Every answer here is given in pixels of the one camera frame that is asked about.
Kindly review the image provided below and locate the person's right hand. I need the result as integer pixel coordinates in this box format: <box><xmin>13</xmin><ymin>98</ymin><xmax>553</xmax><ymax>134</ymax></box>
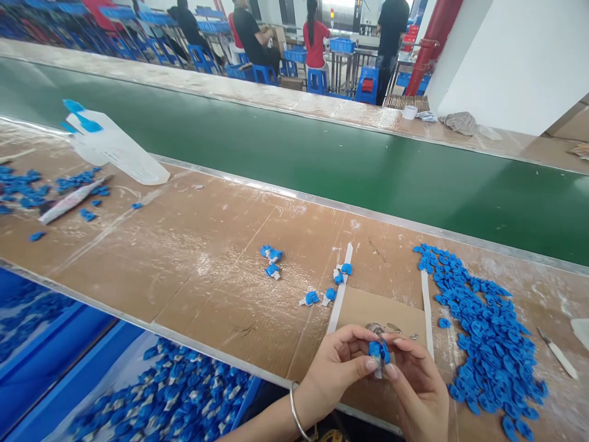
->
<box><xmin>384</xmin><ymin>338</ymin><xmax>451</xmax><ymax>435</ymax></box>

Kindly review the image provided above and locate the person's left hand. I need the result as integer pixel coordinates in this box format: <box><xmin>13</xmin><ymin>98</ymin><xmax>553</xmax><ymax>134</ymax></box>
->
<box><xmin>299</xmin><ymin>324</ymin><xmax>387</xmax><ymax>417</ymax></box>

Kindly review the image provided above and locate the person's right index finger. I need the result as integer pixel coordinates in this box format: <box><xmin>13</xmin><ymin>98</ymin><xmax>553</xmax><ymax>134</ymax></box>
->
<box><xmin>392</xmin><ymin>338</ymin><xmax>436</xmax><ymax>369</ymax></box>

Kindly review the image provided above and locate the person's left thumb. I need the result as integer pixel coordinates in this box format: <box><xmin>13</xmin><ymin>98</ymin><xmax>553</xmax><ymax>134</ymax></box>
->
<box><xmin>340</xmin><ymin>355</ymin><xmax>380</xmax><ymax>379</ymax></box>

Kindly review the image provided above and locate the person's right thumb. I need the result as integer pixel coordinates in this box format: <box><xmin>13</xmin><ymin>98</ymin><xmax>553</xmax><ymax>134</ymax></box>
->
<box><xmin>384</xmin><ymin>362</ymin><xmax>413</xmax><ymax>397</ymax></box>

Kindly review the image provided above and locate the person's left index finger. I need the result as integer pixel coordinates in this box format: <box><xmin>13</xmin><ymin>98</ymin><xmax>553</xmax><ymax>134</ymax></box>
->
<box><xmin>329</xmin><ymin>324</ymin><xmax>387</xmax><ymax>347</ymax></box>

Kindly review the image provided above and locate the small metal fixture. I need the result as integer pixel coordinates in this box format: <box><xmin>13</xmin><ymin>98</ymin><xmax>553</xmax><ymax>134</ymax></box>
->
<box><xmin>364</xmin><ymin>320</ymin><xmax>420</xmax><ymax>344</ymax></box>

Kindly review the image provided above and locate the brown cardboard piece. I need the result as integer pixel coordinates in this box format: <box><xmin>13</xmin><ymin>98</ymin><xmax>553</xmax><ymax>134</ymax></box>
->
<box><xmin>328</xmin><ymin>285</ymin><xmax>439</xmax><ymax>367</ymax></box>

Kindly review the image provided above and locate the white plastic strip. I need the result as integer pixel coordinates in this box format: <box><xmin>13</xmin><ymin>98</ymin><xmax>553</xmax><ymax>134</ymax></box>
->
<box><xmin>325</xmin><ymin>242</ymin><xmax>355</xmax><ymax>338</ymax></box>
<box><xmin>420</xmin><ymin>268</ymin><xmax>436</xmax><ymax>361</ymax></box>

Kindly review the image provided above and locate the person's body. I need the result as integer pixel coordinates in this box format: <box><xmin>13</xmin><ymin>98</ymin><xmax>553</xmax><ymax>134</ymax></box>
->
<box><xmin>250</xmin><ymin>384</ymin><xmax>408</xmax><ymax>442</ymax></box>

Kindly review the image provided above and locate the pile of blue plastic clips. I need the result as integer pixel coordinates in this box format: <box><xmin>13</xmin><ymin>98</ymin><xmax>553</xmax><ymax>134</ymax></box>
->
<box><xmin>412</xmin><ymin>242</ymin><xmax>551</xmax><ymax>442</ymax></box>

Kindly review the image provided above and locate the green conveyor belt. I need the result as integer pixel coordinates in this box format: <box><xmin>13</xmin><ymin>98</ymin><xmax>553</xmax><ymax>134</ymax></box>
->
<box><xmin>0</xmin><ymin>54</ymin><xmax>589</xmax><ymax>280</ymax></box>

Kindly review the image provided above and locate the heap of blue white clips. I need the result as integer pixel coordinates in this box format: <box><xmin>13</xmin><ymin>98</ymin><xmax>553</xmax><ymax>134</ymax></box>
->
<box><xmin>69</xmin><ymin>337</ymin><xmax>260</xmax><ymax>442</ymax></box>
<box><xmin>0</xmin><ymin>275</ymin><xmax>80</xmax><ymax>365</ymax></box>

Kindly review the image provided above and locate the grey cloth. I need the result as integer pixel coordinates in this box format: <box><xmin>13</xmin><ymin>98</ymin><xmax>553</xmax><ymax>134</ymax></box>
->
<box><xmin>437</xmin><ymin>112</ymin><xmax>479</xmax><ymax>137</ymax></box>

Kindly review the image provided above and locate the cardboard box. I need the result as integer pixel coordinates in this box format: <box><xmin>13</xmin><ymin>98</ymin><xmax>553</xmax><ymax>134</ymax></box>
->
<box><xmin>542</xmin><ymin>103</ymin><xmax>589</xmax><ymax>142</ymax></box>

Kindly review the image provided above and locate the blue plastic crate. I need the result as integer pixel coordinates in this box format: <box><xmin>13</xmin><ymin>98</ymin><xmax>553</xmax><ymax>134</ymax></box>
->
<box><xmin>328</xmin><ymin>36</ymin><xmax>360</xmax><ymax>54</ymax></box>

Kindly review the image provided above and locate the red pillar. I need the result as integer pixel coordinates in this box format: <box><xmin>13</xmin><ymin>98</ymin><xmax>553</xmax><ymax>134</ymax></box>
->
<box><xmin>408</xmin><ymin>0</ymin><xmax>444</xmax><ymax>98</ymax></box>

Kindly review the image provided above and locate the blue bin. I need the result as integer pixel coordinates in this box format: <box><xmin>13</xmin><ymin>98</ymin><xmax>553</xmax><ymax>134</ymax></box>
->
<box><xmin>0</xmin><ymin>317</ymin><xmax>277</xmax><ymax>442</ymax></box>
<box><xmin>0</xmin><ymin>266</ymin><xmax>117</xmax><ymax>398</ymax></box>

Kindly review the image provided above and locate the scatter of blue plastic clips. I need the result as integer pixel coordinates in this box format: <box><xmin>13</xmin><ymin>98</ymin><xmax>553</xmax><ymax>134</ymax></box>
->
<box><xmin>0</xmin><ymin>165</ymin><xmax>112</xmax><ymax>221</ymax></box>

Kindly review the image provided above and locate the row of workbenches with bins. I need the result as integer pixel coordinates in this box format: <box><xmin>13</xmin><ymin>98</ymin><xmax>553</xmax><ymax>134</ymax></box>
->
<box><xmin>0</xmin><ymin>0</ymin><xmax>185</xmax><ymax>65</ymax></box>

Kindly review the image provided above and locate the white handled knife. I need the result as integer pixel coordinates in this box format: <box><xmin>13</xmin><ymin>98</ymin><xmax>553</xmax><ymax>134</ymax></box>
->
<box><xmin>536</xmin><ymin>326</ymin><xmax>579</xmax><ymax>381</ymax></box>

